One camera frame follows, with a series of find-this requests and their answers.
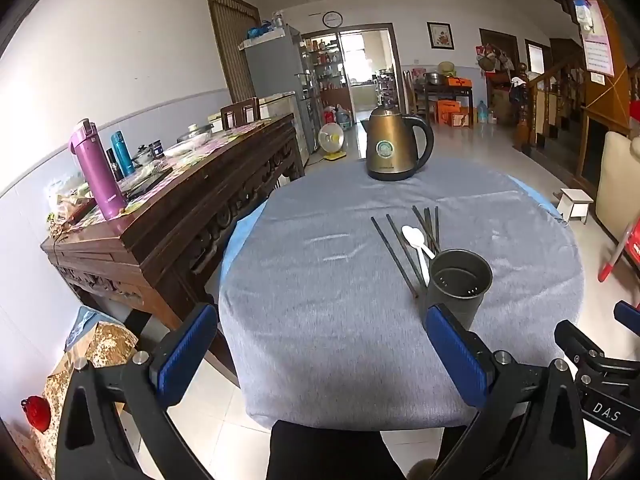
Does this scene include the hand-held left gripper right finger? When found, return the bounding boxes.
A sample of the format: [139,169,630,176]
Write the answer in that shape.
[424,303,589,480]

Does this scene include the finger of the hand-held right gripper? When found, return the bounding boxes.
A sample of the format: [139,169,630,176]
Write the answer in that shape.
[613,301,640,332]
[554,318,607,362]

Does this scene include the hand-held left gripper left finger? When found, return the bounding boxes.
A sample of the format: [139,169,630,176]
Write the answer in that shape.
[54,303,219,480]

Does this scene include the dark metal utensil cup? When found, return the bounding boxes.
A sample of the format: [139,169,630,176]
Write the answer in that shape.
[426,249,494,329]

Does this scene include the white plastic spoon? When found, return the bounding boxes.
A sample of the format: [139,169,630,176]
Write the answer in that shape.
[409,227,437,261]
[401,225,431,289]

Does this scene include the red plastic stool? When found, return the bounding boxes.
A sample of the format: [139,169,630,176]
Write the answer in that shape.
[598,220,640,284]

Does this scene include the gold patterned bag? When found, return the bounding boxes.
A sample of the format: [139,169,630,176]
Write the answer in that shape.
[44,321,139,463]

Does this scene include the carved wooden sideboard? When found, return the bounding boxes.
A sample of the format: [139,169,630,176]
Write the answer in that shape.
[41,112,306,386]

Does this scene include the blue under cloth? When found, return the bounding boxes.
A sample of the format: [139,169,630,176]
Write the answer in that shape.
[218,180,568,306]

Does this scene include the small white stool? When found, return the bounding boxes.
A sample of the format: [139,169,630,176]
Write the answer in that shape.
[556,187,595,225]

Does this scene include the cream leather sofa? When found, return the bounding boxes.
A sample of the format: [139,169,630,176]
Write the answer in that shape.
[594,131,640,242]

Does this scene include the grey tablecloth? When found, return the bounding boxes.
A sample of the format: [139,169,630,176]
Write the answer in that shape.
[218,157,585,433]

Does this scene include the red round ornament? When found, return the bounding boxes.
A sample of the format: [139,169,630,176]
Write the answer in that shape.
[20,395,52,434]

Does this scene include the black bottle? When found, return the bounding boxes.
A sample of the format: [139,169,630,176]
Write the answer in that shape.
[106,149,125,182]

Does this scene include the purple thermos bottle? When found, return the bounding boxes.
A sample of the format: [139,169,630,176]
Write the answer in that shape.
[68,119,127,222]

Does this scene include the patterned sideboard cover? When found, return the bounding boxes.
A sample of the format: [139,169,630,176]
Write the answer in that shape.
[50,119,287,233]

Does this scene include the teal thermos bottle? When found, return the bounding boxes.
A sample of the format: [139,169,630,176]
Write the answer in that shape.
[110,131,135,177]

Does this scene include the bronze electric kettle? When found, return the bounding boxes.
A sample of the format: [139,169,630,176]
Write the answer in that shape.
[361,102,435,182]

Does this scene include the pot with glass lid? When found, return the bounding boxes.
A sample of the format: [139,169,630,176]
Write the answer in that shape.
[176,123,215,145]

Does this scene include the wooden pillar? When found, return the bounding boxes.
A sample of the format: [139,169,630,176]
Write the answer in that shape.
[552,0,640,181]

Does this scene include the wooden staircase railing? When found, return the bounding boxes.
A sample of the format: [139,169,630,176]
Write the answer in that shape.
[514,52,603,153]

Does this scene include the orange cardboard boxes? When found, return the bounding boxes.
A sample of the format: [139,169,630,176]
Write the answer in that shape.
[437,99,474,129]

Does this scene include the wooden chair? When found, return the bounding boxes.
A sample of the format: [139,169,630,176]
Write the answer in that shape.
[220,98,261,131]

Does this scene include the yellow floor fan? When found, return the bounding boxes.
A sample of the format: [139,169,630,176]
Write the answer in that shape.
[318,124,348,163]

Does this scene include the white chest freezer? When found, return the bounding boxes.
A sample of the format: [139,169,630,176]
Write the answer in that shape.
[206,91,301,135]

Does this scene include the dark wooden side table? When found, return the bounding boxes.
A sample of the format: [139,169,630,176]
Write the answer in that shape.
[412,82,475,129]

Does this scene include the grey refrigerator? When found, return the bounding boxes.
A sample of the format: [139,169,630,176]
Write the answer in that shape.
[238,26,322,156]

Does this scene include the brown wooden door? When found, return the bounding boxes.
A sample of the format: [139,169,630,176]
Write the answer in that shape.
[205,0,262,104]

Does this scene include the shelf with bottles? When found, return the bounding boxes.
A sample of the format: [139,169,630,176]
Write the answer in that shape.
[301,34,347,95]

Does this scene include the pink wall calendar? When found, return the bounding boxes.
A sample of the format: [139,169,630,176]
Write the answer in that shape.
[581,0,616,79]

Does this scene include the framed wall picture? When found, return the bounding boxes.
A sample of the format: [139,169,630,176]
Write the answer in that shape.
[426,21,455,51]

